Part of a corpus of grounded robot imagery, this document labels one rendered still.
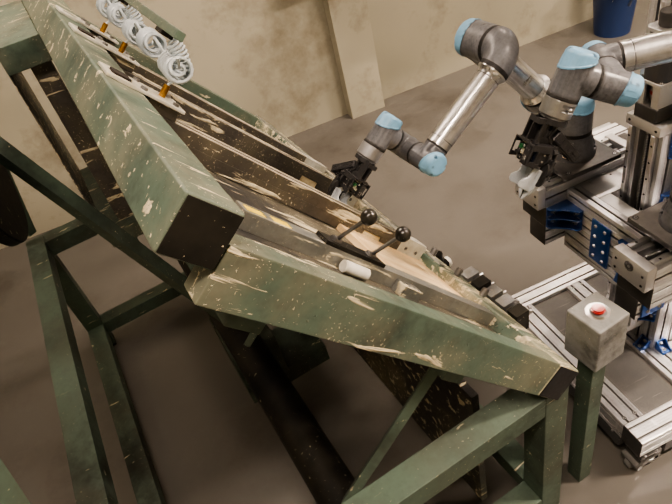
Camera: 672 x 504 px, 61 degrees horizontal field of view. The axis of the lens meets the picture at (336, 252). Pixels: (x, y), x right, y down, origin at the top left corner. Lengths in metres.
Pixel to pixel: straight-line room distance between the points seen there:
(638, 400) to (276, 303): 1.83
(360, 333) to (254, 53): 3.70
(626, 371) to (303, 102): 3.28
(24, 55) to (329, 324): 1.54
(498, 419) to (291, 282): 0.96
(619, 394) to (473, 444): 0.95
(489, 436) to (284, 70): 3.58
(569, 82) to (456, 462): 1.00
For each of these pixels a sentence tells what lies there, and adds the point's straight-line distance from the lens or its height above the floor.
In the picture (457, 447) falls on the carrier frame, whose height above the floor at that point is 0.79.
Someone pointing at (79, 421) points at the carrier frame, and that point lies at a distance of 2.18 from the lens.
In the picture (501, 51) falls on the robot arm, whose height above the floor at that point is 1.54.
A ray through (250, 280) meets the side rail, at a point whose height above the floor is 1.69.
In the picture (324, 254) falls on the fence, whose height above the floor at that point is 1.45.
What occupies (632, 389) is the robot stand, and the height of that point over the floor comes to 0.21.
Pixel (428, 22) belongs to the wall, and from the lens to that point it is 5.12.
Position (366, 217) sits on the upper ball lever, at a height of 1.52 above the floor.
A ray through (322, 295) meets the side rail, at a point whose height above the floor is 1.59.
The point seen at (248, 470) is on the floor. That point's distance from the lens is 2.75.
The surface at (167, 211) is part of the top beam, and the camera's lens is 0.81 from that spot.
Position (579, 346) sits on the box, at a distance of 1.86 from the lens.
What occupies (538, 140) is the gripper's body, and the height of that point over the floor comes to 1.51.
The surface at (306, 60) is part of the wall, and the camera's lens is 4.75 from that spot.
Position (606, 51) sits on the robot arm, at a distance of 1.55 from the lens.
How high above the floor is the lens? 2.25
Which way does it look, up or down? 40 degrees down
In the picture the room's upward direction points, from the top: 16 degrees counter-clockwise
